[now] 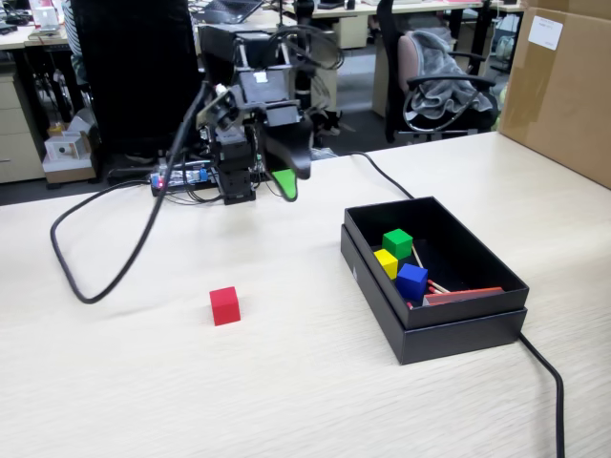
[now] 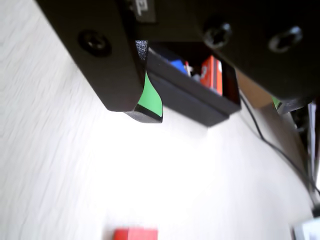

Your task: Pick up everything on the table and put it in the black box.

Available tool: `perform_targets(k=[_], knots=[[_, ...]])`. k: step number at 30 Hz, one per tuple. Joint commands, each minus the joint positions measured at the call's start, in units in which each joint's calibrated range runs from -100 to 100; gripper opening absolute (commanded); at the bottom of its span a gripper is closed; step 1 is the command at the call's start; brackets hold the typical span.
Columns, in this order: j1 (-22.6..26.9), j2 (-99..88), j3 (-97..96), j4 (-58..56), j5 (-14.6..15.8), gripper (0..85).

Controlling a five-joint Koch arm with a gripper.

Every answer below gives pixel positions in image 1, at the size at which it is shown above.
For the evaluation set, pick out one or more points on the black gripper servo block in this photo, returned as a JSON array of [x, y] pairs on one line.
[[284, 113]]

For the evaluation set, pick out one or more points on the green wooden cube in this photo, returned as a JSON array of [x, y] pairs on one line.
[[397, 243]]

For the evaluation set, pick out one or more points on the yellow wooden cube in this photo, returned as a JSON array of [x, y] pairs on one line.
[[385, 263]]

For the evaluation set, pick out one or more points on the red wooden cube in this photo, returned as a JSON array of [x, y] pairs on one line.
[[224, 307]]

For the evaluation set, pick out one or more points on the blue wooden cube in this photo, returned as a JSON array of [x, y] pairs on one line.
[[411, 282]]

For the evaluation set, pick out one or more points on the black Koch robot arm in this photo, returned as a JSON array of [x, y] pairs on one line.
[[219, 52]]

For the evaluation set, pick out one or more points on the black cardboard box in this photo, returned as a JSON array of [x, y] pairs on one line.
[[458, 248]]

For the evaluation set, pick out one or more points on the black open box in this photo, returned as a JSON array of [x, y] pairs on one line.
[[453, 341]]

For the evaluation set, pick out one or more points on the large brown cardboard box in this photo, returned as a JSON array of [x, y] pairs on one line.
[[563, 105]]

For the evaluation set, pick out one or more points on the robot controller circuit board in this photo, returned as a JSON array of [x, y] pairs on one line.
[[191, 177]]

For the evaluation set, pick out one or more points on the black framed office chair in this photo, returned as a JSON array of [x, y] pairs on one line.
[[387, 57]]

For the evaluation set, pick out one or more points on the beige drawer cabinet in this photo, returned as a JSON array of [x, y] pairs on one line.
[[19, 133], [353, 33]]

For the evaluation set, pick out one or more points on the black vertical stand pole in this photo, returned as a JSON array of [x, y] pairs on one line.
[[304, 12]]

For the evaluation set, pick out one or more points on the black laptop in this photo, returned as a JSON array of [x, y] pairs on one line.
[[229, 9]]

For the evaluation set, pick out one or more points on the grey fleece blanket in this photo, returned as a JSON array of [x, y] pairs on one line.
[[429, 52]]

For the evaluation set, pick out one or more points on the red flat matchbox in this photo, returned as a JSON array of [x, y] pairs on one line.
[[463, 296]]

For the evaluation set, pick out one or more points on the white open carton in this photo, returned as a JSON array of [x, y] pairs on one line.
[[62, 150]]

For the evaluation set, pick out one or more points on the person in striped shirt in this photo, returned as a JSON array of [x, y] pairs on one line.
[[71, 28]]

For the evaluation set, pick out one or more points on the white paper shipping label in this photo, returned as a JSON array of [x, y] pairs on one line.
[[546, 31]]

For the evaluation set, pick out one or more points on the beige office desk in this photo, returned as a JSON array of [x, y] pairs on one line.
[[19, 40]]

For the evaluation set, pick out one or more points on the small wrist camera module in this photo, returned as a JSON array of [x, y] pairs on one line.
[[224, 107]]

